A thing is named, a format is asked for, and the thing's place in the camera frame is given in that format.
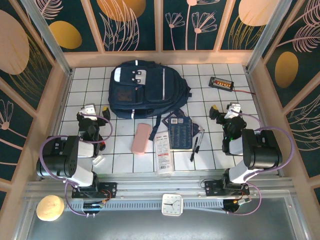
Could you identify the black marker pen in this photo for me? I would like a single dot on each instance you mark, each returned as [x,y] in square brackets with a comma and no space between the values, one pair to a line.
[199,142]

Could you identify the navy patterned book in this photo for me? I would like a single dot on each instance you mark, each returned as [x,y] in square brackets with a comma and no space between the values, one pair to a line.
[178,113]

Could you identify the navy blue backpack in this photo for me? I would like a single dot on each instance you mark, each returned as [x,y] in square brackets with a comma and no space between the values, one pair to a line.
[140,95]

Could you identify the navy printed notebook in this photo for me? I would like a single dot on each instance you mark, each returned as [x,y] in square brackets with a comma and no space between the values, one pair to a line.
[180,132]

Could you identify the pink pencil case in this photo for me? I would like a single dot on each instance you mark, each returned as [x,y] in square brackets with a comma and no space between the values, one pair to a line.
[140,140]

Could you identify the slim black pen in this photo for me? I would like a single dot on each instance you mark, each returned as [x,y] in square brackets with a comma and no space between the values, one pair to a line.
[193,150]

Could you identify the clear plastic supply packet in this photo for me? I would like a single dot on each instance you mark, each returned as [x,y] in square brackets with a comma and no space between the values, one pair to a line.
[163,155]

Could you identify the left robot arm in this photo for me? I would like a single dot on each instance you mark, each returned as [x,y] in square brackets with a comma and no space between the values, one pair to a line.
[85,175]

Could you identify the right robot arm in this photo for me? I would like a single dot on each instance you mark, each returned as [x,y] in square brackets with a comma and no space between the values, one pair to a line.
[262,150]

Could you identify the red and black tool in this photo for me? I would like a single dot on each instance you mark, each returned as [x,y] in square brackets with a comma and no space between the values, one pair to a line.
[102,146]

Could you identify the black charger board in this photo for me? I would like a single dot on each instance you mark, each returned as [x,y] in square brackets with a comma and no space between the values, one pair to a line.
[221,83]

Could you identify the white plastic block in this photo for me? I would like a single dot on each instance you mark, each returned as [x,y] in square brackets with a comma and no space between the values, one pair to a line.
[97,160]

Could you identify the aluminium front beam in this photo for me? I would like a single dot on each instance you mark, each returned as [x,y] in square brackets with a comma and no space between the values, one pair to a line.
[155,186]

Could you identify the round beige bread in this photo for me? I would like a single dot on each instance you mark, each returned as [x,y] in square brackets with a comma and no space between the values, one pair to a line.
[50,207]

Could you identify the white square clock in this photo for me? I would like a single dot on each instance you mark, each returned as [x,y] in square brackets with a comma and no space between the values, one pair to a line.
[172,204]

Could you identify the grey metal sheet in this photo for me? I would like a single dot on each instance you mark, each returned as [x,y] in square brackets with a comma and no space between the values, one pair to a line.
[150,227]

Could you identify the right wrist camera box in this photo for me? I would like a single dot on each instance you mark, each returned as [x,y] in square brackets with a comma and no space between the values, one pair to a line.
[233,110]

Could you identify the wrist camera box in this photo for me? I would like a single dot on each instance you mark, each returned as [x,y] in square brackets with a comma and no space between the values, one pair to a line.
[88,111]
[233,110]

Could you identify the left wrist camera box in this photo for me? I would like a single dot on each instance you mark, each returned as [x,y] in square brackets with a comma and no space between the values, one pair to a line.
[88,111]

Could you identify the aluminium table edge rail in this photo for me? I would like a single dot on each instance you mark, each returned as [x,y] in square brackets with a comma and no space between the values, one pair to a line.
[251,82]
[64,90]

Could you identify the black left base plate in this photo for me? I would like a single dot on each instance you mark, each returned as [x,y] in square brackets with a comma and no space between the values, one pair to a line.
[110,190]

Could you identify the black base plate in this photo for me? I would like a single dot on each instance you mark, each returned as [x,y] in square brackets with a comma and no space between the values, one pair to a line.
[212,190]
[110,190]

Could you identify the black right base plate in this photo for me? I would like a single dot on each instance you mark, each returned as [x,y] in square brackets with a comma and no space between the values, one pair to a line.
[212,190]

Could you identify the aluminium frame post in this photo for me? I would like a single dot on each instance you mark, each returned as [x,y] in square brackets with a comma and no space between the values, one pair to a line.
[50,42]
[267,32]

